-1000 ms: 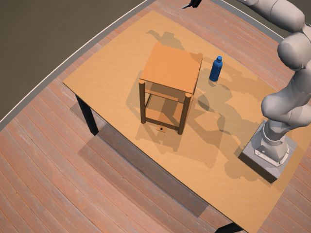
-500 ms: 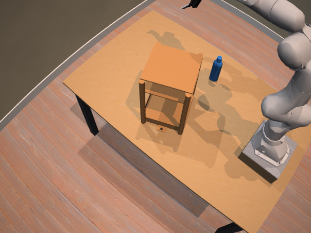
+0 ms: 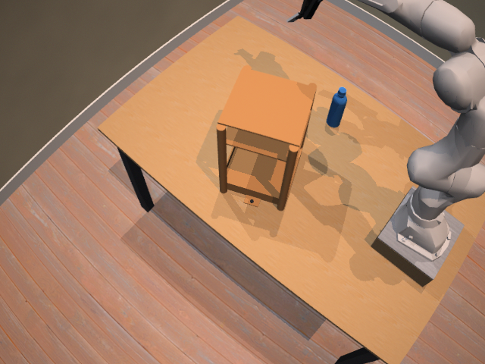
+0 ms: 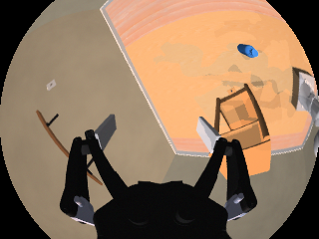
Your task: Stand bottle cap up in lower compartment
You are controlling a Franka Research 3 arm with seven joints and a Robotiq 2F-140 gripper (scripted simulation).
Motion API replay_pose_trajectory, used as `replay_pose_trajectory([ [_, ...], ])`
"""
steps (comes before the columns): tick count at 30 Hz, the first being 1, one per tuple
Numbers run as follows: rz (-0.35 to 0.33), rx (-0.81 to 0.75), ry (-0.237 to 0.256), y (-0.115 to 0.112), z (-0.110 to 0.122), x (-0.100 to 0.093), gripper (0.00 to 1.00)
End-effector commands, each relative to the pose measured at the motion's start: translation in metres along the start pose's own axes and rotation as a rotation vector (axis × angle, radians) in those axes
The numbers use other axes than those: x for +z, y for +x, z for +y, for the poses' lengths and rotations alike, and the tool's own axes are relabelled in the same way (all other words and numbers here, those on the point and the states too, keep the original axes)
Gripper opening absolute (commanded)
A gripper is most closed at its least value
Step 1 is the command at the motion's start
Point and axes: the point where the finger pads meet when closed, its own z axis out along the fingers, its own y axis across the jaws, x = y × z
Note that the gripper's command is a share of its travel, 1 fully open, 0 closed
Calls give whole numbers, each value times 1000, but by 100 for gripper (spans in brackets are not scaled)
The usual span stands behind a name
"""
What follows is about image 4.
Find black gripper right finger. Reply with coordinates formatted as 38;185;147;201
175;117;257;223

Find brown wooden shelving unit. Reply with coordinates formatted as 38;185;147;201
214;83;271;175

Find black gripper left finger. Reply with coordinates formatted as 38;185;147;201
60;115;151;226

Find blue bottle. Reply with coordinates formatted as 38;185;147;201
237;44;258;58

